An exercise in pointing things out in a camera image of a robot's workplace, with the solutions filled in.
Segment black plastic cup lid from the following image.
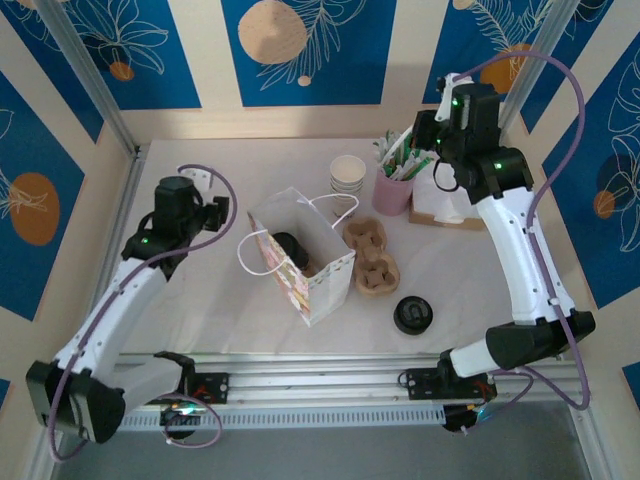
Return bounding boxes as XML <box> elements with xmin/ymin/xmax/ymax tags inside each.
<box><xmin>272</xmin><ymin>232</ymin><xmax>304</xmax><ymax>254</ymax></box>

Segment paper cup with black sleeve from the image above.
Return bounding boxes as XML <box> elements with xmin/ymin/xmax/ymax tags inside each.
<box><xmin>279</xmin><ymin>239</ymin><xmax>312</xmax><ymax>269</ymax></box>

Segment cartoon print paper gift bag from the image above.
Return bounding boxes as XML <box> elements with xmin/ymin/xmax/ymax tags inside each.
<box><xmin>237</xmin><ymin>187</ymin><xmax>360</xmax><ymax>329</ymax></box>

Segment white paper napkins pile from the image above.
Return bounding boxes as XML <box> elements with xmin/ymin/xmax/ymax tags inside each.
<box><xmin>412</xmin><ymin>169</ymin><xmax>481</xmax><ymax>226</ymax></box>

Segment pink cylindrical holder cup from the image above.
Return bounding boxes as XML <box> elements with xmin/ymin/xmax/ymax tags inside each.
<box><xmin>372</xmin><ymin>167</ymin><xmax>416</xmax><ymax>217</ymax></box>

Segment stack of paper cups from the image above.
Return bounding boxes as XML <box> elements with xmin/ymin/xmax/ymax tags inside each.
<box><xmin>328</xmin><ymin>154</ymin><xmax>366</xmax><ymax>209</ymax></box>

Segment stacked cardboard cup carriers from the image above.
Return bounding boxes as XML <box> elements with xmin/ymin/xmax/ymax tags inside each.
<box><xmin>342</xmin><ymin>217</ymin><xmax>402</xmax><ymax>297</ymax></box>

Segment stack of black cup lids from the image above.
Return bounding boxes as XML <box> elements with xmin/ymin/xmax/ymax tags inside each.
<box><xmin>392</xmin><ymin>295</ymin><xmax>434</xmax><ymax>335</ymax></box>

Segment aluminium side rail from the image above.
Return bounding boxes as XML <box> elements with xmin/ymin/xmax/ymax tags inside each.
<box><xmin>74</xmin><ymin>144</ymin><xmax>151</xmax><ymax>351</ymax></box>

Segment aluminium frame post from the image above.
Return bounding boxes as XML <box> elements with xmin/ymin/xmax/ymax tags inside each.
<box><xmin>35</xmin><ymin>0</ymin><xmax>141</xmax><ymax>157</ymax></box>
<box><xmin>488</xmin><ymin>0</ymin><xmax>619</xmax><ymax>151</ymax></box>

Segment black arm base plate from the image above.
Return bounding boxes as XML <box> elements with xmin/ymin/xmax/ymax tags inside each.
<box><xmin>403</xmin><ymin>368</ymin><xmax>451</xmax><ymax>401</ymax></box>
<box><xmin>178</xmin><ymin>372</ymin><xmax>232</xmax><ymax>404</ymax></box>

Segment thin purple looped cable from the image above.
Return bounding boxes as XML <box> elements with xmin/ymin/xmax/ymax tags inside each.
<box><xmin>162</xmin><ymin>398</ymin><xmax>222</xmax><ymax>450</ymax></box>

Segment wide aluminium base rail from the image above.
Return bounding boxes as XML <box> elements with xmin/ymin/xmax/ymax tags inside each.
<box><xmin>77</xmin><ymin>349</ymin><xmax>591</xmax><ymax>407</ymax></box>

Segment grey slotted cable duct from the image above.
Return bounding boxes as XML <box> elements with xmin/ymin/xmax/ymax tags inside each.
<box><xmin>99</xmin><ymin>403</ymin><xmax>447</xmax><ymax>432</ymax></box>

